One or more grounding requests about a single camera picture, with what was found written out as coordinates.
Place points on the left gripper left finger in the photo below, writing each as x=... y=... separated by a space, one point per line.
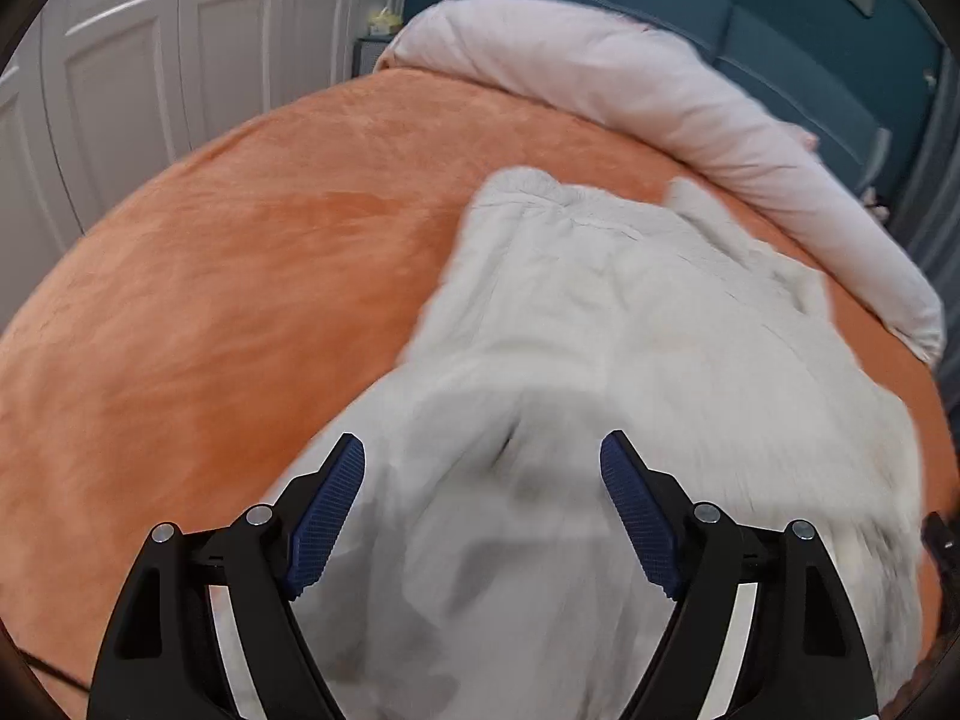
x=196 y=604

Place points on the dark bedside table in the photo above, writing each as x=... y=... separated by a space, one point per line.
x=366 y=52

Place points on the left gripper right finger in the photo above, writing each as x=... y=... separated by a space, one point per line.
x=762 y=626

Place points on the orange plush bed blanket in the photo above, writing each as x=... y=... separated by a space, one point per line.
x=179 y=360

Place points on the white panelled wardrobe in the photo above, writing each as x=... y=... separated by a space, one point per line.
x=101 y=95

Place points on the teal upholstered headboard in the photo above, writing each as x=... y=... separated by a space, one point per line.
x=861 y=83

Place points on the grey blue curtain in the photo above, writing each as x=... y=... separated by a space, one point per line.
x=926 y=218

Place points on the white padded jacket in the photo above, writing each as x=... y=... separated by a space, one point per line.
x=483 y=572

